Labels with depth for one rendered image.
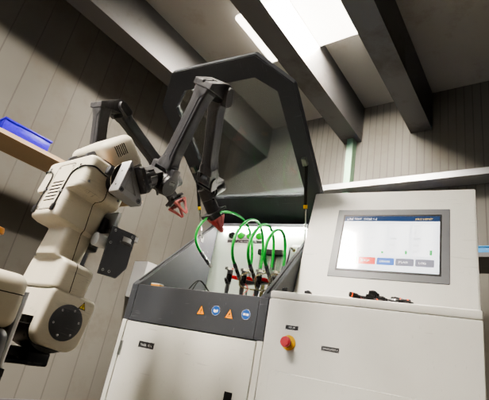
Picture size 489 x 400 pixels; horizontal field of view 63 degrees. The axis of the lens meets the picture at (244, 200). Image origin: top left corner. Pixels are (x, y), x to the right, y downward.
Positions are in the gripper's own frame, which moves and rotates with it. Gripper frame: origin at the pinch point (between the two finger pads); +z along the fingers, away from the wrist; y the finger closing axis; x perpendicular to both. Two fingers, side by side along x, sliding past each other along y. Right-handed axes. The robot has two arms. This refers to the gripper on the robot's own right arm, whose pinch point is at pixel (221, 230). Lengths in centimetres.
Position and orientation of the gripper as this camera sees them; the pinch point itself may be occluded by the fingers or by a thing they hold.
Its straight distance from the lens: 172.6
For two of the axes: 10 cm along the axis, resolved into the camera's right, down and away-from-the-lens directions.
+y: 5.9, -4.0, 7.0
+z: 3.6, 9.1, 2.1
